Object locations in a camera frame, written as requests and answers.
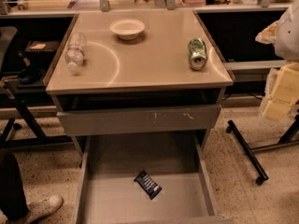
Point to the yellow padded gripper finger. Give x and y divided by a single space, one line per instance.
281 91

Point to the blue rxbar blueberry wrapper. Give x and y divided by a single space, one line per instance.
148 184

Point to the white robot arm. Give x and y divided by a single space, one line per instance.
284 34

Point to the grey drawer cabinet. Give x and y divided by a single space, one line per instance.
149 71

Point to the top drawer front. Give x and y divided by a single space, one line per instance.
139 120

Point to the open middle drawer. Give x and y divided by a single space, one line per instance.
108 194

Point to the black wheeled stand base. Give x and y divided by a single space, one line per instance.
290 137

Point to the crushed green soda can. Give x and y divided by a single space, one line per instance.
197 54

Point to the white paper bowl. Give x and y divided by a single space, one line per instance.
127 29

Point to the clear plastic water bottle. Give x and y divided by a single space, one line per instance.
75 51

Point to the white sneaker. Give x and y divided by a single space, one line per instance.
42 208

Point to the dark trouser leg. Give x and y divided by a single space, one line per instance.
12 198

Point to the black chair frame left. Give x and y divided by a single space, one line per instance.
6 37

